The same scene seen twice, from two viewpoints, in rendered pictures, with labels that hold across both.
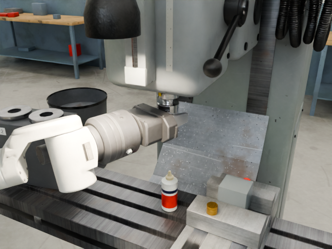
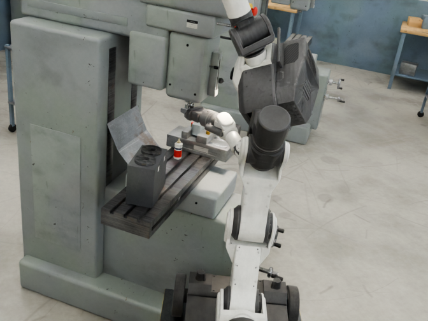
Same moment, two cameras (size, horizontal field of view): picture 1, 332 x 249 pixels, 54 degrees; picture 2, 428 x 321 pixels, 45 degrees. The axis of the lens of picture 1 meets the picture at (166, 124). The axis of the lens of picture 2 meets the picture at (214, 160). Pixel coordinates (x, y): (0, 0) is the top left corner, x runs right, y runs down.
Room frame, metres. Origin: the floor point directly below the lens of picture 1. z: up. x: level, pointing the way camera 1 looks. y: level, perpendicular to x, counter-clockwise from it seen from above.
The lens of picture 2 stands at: (0.86, 2.41, 2.16)
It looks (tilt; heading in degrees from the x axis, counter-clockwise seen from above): 26 degrees down; 261
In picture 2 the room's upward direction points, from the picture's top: 7 degrees clockwise
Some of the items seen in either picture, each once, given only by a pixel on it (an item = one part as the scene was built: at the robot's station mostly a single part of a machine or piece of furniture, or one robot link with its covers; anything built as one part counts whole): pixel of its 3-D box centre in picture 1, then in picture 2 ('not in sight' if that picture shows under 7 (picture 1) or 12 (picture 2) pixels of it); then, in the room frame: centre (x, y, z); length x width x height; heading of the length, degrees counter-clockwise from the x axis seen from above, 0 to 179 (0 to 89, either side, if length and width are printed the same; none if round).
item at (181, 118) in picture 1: (178, 121); not in sight; (0.62, -0.03, 1.23); 0.06 x 0.02 x 0.03; 133
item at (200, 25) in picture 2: not in sight; (189, 17); (0.68, -0.02, 1.68); 0.34 x 0.24 x 0.10; 154
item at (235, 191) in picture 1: (234, 195); (197, 128); (0.58, -0.15, 1.08); 0.06 x 0.05 x 0.06; 62
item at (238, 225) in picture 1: (225, 220); (207, 135); (0.53, -0.12, 1.06); 0.15 x 0.06 x 0.04; 62
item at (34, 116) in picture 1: (36, 145); (147, 174); (0.84, 0.37, 1.07); 0.22 x 0.12 x 0.20; 75
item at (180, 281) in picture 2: not in sight; (179, 294); (0.65, 0.50, 0.50); 0.20 x 0.05 x 0.20; 83
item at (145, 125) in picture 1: (134, 129); (202, 116); (0.58, 0.06, 1.23); 0.13 x 0.12 x 0.10; 43
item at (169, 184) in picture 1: (169, 189); (178, 148); (0.68, -0.01, 1.02); 0.04 x 0.04 x 0.11
